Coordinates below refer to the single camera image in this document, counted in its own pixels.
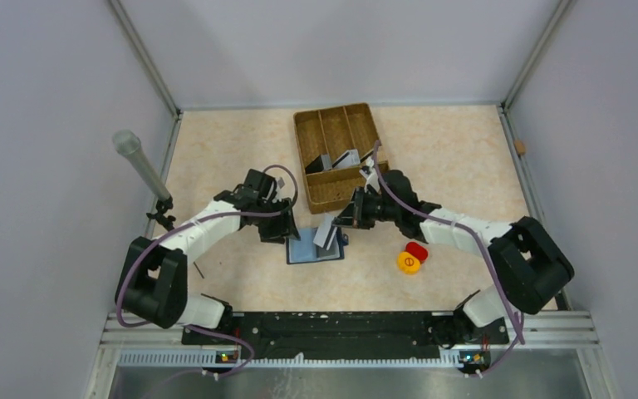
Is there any gold card in tray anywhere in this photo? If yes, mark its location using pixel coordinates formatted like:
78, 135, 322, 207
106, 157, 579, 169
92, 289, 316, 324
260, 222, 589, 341
360, 150, 378, 165

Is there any red toy block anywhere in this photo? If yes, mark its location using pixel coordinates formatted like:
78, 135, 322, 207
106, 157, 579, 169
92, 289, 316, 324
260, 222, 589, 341
405, 241, 429, 263

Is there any silver striped credit card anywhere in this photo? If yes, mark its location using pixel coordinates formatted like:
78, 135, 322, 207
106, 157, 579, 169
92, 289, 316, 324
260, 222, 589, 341
312, 213, 336, 250

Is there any silver card in tray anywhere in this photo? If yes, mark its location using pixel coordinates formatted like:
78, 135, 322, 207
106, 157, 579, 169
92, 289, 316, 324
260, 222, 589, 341
332, 149, 361, 170

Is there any grey microphone on tripod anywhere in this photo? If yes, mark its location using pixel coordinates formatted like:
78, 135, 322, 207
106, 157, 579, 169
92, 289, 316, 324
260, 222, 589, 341
112, 130, 176, 231

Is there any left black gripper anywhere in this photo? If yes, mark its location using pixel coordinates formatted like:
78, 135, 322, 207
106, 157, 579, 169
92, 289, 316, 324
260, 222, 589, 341
254, 196, 300, 244

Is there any small brown block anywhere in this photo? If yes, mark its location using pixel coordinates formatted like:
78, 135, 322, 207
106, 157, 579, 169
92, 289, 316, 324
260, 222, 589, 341
513, 140, 527, 156

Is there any woven brown divided tray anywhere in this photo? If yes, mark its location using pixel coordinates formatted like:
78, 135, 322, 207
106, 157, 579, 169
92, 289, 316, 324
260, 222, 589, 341
292, 102, 380, 214

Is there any dark grey credit card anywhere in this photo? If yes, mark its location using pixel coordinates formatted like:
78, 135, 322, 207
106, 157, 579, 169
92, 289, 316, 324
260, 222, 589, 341
304, 154, 332, 175

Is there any navy blue card holder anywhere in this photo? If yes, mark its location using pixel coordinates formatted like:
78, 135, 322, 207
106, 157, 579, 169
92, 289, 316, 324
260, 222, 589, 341
285, 228, 349, 265

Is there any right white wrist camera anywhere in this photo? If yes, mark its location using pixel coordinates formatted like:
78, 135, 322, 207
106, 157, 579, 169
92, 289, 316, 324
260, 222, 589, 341
359, 159, 380, 194

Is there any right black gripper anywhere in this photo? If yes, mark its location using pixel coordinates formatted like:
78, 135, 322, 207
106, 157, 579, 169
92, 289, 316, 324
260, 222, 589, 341
332, 187, 400, 230

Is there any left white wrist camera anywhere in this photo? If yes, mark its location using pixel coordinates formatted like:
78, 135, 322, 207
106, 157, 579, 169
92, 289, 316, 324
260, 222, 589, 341
267, 177, 285, 201

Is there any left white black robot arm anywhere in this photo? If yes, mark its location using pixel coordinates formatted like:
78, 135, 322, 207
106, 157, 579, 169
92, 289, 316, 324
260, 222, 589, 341
115, 169, 299, 344

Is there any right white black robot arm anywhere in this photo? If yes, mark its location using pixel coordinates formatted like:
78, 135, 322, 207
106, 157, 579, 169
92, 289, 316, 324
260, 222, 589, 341
332, 170, 575, 342

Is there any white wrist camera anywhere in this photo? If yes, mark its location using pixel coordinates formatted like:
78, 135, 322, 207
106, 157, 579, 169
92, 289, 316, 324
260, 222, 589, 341
267, 177, 285, 201
359, 159, 380, 194

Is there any yellow round toy block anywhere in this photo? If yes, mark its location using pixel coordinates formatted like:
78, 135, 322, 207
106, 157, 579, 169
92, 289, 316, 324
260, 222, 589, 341
396, 251, 421, 275

